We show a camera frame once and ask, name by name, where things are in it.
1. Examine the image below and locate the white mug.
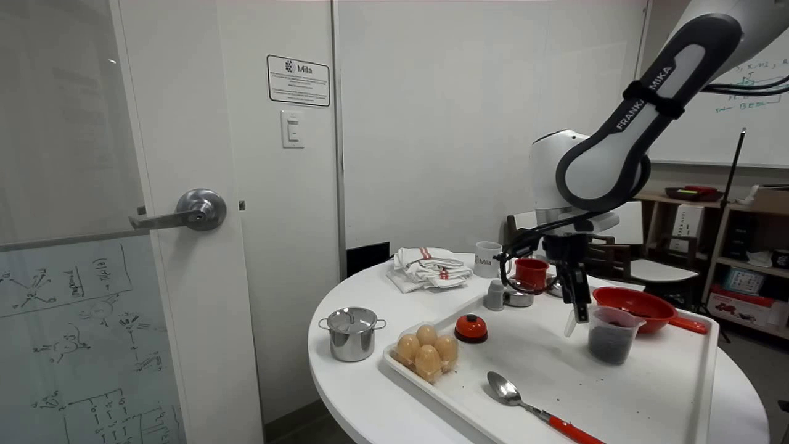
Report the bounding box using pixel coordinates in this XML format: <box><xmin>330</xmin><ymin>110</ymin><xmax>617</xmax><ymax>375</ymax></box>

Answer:
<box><xmin>471</xmin><ymin>240</ymin><xmax>508</xmax><ymax>281</ymax></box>

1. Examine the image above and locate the grey shaker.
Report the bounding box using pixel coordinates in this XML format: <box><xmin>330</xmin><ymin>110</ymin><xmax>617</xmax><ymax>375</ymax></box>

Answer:
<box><xmin>482</xmin><ymin>279</ymin><xmax>505</xmax><ymax>314</ymax></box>

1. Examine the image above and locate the black box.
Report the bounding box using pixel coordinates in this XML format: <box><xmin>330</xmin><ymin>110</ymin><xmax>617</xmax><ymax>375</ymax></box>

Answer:
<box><xmin>342</xmin><ymin>238</ymin><xmax>395</xmax><ymax>279</ymax></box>

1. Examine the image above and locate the wooden shelf unit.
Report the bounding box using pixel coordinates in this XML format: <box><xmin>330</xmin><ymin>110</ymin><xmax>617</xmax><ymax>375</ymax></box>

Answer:
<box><xmin>601</xmin><ymin>184</ymin><xmax>789</xmax><ymax>340</ymax></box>

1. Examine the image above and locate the red bowl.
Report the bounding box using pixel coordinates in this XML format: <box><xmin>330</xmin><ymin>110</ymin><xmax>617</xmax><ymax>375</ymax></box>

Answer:
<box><xmin>592</xmin><ymin>286</ymin><xmax>678</xmax><ymax>338</ymax></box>

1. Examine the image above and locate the orange call bell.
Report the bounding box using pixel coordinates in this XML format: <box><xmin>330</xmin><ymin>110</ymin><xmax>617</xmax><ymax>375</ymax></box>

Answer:
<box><xmin>452</xmin><ymin>314</ymin><xmax>490</xmax><ymax>346</ymax></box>

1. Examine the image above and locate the white door with glass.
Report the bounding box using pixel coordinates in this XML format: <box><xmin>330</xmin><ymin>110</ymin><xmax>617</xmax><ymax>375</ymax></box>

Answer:
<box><xmin>0</xmin><ymin>0</ymin><xmax>265</xmax><ymax>444</ymax></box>

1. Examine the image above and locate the white tray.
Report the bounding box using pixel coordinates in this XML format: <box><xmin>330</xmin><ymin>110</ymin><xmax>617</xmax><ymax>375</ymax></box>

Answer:
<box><xmin>378</xmin><ymin>265</ymin><xmax>722</xmax><ymax>444</ymax></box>

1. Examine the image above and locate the white backed black chair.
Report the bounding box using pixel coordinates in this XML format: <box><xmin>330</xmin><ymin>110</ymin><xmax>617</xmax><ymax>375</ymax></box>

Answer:
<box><xmin>604</xmin><ymin>197</ymin><xmax>648</xmax><ymax>279</ymax></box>

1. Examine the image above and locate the white light switch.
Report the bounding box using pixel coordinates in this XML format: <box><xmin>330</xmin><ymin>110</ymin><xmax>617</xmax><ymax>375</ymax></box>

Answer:
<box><xmin>279</xmin><ymin>111</ymin><xmax>306</xmax><ymax>152</ymax></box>

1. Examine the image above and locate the steel pot with lid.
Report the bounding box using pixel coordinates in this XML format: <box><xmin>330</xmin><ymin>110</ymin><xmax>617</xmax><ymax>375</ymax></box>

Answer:
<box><xmin>317</xmin><ymin>306</ymin><xmax>389</xmax><ymax>365</ymax></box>

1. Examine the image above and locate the silver door lever handle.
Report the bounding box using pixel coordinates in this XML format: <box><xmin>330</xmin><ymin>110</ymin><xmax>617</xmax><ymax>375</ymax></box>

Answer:
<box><xmin>127</xmin><ymin>189</ymin><xmax>230</xmax><ymax>234</ymax></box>

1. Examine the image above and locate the flat red item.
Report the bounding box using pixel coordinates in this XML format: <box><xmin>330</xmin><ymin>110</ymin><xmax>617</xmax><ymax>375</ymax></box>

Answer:
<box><xmin>664</xmin><ymin>186</ymin><xmax>722</xmax><ymax>206</ymax></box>

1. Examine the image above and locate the black pole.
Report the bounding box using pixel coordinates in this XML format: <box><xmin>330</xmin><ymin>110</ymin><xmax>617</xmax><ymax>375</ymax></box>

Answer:
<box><xmin>697</xmin><ymin>129</ymin><xmax>750</xmax><ymax>314</ymax></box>

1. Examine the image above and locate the white cloth with red stripes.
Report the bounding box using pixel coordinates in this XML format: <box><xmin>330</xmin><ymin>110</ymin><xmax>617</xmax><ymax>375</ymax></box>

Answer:
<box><xmin>387</xmin><ymin>244</ymin><xmax>476</xmax><ymax>296</ymax></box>

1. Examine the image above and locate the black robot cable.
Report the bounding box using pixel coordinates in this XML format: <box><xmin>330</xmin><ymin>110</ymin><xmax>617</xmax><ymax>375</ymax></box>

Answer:
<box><xmin>493</xmin><ymin>73</ymin><xmax>789</xmax><ymax>286</ymax></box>

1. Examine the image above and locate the white wall notice sign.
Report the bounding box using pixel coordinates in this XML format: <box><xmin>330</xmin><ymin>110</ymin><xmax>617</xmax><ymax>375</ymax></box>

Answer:
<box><xmin>263</xmin><ymin>52</ymin><xmax>332</xmax><ymax>111</ymax></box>

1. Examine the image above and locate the steel spoon with red handle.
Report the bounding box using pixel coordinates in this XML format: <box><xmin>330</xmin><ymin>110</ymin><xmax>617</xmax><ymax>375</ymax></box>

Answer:
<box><xmin>482</xmin><ymin>370</ymin><xmax>607</xmax><ymax>444</ymax></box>

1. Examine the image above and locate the red and white box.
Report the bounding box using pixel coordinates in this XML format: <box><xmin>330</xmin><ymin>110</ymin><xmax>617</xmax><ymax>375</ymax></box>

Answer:
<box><xmin>707</xmin><ymin>281</ymin><xmax>789</xmax><ymax>334</ymax></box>

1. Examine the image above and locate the red mug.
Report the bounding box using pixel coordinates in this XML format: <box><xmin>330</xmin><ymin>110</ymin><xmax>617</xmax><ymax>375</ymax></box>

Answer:
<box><xmin>512</xmin><ymin>258</ymin><xmax>553</xmax><ymax>296</ymax></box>

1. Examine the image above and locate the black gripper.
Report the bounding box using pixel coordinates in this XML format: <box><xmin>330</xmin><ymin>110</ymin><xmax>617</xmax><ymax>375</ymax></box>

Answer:
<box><xmin>545</xmin><ymin>232</ymin><xmax>597</xmax><ymax>326</ymax></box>

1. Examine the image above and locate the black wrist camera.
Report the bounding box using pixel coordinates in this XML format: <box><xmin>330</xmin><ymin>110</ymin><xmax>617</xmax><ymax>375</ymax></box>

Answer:
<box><xmin>493</xmin><ymin>219</ymin><xmax>545</xmax><ymax>275</ymax></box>

